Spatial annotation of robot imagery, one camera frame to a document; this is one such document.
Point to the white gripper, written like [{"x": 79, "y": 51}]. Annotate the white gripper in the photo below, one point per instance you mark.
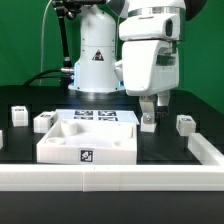
[{"x": 147, "y": 68}]

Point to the white square tabletop part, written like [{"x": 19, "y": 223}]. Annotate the white square tabletop part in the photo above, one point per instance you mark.
[{"x": 82, "y": 142}]

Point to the white block left edge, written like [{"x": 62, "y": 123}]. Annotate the white block left edge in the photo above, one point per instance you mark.
[{"x": 1, "y": 139}]

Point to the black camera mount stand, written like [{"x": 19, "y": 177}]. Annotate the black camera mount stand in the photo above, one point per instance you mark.
[{"x": 69, "y": 9}]

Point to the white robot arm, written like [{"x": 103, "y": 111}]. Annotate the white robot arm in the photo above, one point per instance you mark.
[{"x": 105, "y": 28}]

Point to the white front fence wall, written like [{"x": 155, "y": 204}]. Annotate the white front fence wall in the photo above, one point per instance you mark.
[{"x": 89, "y": 178}]

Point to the white sheet with tags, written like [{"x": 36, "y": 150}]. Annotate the white sheet with tags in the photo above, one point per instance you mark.
[{"x": 105, "y": 115}]

